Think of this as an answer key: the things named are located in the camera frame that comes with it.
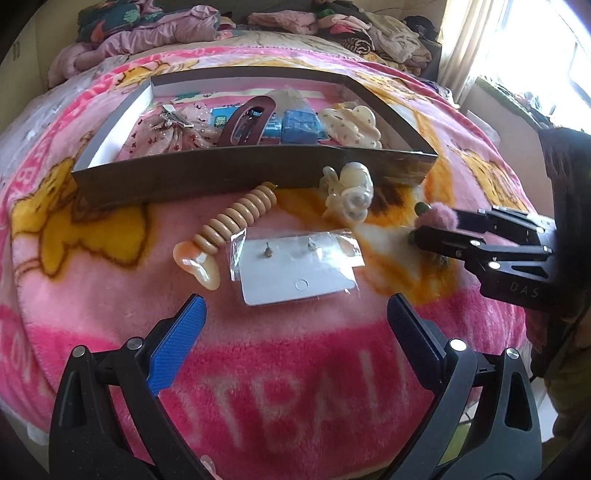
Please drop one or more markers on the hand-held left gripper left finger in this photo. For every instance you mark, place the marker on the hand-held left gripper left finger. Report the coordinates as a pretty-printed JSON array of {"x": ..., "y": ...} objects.
[{"x": 178, "y": 341}]

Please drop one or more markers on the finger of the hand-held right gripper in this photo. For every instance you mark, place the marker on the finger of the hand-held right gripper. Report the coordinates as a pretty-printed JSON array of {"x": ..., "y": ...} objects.
[
  {"x": 508, "y": 228},
  {"x": 508, "y": 272}
]

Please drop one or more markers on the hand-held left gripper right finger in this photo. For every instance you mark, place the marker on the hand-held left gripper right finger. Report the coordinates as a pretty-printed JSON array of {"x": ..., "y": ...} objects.
[{"x": 411, "y": 332}]

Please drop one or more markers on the grey cardboard box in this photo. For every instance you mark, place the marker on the grey cardboard box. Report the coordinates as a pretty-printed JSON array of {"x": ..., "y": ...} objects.
[{"x": 207, "y": 173}]

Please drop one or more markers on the large white hair claw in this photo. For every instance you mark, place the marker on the large white hair claw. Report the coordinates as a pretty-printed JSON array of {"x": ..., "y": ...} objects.
[{"x": 346, "y": 127}]

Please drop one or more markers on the beige dotted bow hair clip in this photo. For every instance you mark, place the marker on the beige dotted bow hair clip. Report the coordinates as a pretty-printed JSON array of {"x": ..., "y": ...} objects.
[{"x": 152, "y": 138}]

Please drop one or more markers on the small blue box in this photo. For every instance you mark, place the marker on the small blue box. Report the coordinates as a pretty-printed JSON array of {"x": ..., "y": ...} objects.
[{"x": 300, "y": 127}]

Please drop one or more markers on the brown oval hair clip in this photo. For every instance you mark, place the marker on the brown oval hair clip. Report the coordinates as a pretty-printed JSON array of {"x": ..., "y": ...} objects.
[{"x": 268, "y": 105}]

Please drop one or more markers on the person's right forearm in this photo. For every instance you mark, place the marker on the person's right forearm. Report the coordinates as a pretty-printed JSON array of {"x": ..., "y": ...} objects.
[{"x": 568, "y": 374}]

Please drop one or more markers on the pink printed fleece blanket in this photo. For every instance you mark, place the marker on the pink printed fleece blanket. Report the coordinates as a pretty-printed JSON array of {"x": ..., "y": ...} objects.
[{"x": 286, "y": 369}]

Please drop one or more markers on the cluttered window ledge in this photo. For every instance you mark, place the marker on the cluttered window ledge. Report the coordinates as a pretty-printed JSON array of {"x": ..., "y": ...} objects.
[{"x": 517, "y": 99}]

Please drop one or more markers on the earring card in clear packet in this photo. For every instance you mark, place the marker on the earring card in clear packet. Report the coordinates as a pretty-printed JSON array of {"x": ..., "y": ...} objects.
[{"x": 286, "y": 277}]

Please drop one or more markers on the beige ringed hair claw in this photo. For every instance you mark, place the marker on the beige ringed hair claw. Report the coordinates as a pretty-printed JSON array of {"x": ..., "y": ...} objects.
[{"x": 240, "y": 212}]

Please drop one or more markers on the cream pearl hair claw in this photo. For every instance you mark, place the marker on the cream pearl hair claw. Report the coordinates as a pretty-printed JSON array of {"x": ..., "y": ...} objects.
[{"x": 353, "y": 194}]

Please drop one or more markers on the window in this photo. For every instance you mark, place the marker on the window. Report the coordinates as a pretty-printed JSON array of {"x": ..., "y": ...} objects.
[{"x": 545, "y": 37}]

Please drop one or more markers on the cream curtain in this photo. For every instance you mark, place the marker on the cream curtain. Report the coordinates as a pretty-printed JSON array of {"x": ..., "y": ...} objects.
[{"x": 471, "y": 41}]

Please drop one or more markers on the pink book with blue label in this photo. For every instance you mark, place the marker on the pink book with blue label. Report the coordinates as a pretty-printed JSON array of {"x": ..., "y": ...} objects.
[{"x": 323, "y": 96}]

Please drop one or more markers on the pile of clothes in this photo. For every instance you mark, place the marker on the pile of clothes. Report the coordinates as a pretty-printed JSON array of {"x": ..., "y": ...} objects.
[{"x": 388, "y": 32}]

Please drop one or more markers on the clear plastic packet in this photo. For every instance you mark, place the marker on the clear plastic packet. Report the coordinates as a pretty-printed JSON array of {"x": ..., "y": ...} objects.
[{"x": 286, "y": 98}]

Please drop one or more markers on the grey printed bedsheet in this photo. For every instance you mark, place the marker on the grey printed bedsheet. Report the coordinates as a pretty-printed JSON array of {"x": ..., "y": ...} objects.
[{"x": 25, "y": 129}]

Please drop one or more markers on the pink quilt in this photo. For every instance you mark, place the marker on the pink quilt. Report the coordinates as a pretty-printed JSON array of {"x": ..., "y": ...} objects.
[{"x": 138, "y": 41}]

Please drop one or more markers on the pink fuzzy garment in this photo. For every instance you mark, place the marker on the pink fuzzy garment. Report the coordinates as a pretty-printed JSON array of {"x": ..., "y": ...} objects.
[{"x": 281, "y": 21}]

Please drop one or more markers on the cream wardrobe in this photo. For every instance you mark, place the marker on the cream wardrobe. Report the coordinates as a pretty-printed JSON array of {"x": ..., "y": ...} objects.
[{"x": 21, "y": 64}]

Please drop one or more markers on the dark floral pillow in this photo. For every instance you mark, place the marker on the dark floral pillow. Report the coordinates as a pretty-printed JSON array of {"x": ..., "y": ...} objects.
[{"x": 111, "y": 21}]

